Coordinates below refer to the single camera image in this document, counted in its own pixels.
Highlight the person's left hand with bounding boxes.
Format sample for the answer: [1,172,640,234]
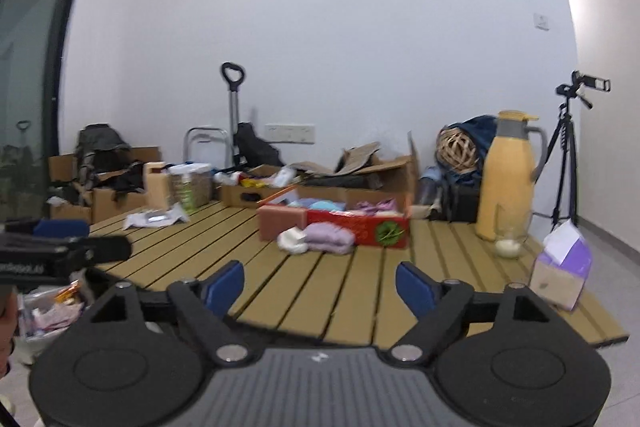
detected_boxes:
[0,291,19,379]

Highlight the small white plush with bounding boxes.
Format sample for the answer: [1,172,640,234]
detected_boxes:
[277,227,309,255]

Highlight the red cardboard box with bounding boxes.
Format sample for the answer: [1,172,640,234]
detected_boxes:
[257,185,412,251]

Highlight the beige carton with red top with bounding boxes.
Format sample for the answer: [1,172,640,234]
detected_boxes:
[143,161,171,210]

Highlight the white wall outlet strip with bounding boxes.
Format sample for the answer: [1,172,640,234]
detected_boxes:
[264,123,316,144]

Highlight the glass sliding door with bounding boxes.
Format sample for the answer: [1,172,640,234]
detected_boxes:
[0,0,99,224]

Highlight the green spray bottle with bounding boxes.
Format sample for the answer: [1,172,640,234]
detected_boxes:
[178,174,194,213]

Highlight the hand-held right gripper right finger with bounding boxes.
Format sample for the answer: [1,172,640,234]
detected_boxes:
[391,262,563,365]

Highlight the purple white carton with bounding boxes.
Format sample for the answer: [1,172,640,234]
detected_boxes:
[529,220,594,312]

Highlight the yellow thermos jug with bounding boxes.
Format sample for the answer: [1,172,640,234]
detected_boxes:
[474,110,549,241]

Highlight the translucent water bottle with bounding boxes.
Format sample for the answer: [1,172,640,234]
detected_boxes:
[417,174,444,218]

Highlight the black tripod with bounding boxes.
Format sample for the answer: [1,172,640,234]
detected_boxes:
[542,94,594,229]

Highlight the lavender cloth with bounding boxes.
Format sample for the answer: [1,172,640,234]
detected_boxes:
[302,221,356,255]

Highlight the white plastic bottle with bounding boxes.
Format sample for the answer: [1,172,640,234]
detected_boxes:
[272,166,297,188]

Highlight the plastic bag of wrappers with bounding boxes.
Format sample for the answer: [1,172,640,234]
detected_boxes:
[15,281,87,354]

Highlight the wicker ball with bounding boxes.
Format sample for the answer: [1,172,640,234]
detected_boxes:
[436,126,479,173]

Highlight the chrome folding stool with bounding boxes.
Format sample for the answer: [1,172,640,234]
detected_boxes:
[183,126,229,166]

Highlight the grey green backpack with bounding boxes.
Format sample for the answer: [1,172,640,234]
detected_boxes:
[74,124,133,188]

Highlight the clear container with white lid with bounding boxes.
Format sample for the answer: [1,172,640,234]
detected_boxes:
[167,162,214,210]

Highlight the black case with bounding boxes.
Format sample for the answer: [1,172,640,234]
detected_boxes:
[442,184,484,224]

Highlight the black bag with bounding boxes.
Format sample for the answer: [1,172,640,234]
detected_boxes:
[234,122,284,168]

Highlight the black camera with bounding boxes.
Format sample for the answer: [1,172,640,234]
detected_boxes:
[555,70,612,98]

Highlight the salmon pink sponge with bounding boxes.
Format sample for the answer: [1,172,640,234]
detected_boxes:
[258,205,307,242]

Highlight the small brown cardboard box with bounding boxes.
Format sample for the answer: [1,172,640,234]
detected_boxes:
[218,164,299,209]

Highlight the dark blue bag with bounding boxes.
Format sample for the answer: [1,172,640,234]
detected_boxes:
[439,115,499,188]

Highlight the beige cardboard piece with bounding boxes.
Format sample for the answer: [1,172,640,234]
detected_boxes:
[287,141,384,176]

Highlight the white plastic bag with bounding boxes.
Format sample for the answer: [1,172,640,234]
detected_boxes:
[123,202,191,231]

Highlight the glass cup with candle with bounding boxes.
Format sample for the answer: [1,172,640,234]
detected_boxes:
[493,201,532,260]

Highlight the black cloth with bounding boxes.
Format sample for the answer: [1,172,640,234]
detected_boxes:
[112,161,147,203]

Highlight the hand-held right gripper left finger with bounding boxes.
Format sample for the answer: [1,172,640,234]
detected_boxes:
[77,260,249,366]

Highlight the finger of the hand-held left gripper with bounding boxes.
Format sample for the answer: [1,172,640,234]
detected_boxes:
[65,234,134,264]
[4,219,91,239]

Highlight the large brown cardboard box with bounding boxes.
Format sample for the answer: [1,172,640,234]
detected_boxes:
[290,131,421,221]

